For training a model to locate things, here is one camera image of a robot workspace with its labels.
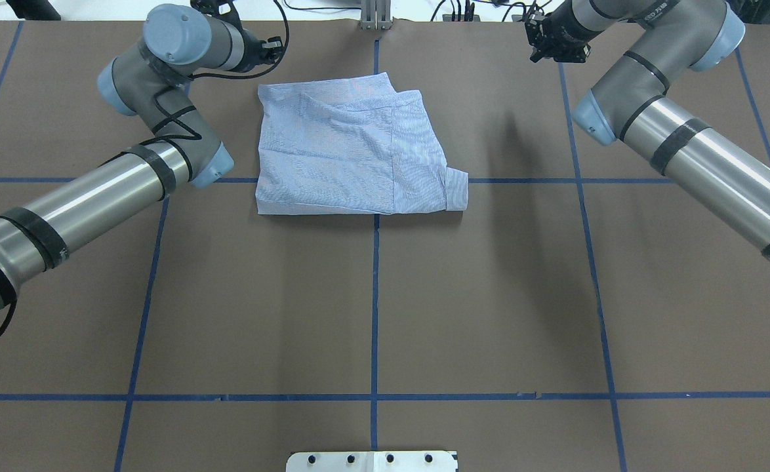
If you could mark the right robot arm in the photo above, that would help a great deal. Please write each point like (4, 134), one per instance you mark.
(633, 103)

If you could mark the light blue striped shirt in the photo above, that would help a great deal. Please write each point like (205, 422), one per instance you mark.
(352, 146)

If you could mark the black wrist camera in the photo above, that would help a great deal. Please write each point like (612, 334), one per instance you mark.
(534, 15)
(224, 10)

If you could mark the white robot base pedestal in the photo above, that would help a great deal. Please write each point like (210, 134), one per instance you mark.
(390, 460)

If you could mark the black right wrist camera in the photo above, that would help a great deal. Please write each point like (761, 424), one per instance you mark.
(534, 15)

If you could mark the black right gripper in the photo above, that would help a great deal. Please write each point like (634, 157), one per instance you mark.
(566, 37)

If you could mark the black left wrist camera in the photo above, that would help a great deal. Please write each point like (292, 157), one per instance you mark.
(224, 10)

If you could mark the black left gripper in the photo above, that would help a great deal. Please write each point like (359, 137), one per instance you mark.
(254, 50)

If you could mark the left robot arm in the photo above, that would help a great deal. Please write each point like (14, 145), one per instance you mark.
(178, 45)

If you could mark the aluminium frame post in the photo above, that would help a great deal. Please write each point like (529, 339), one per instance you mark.
(376, 15)

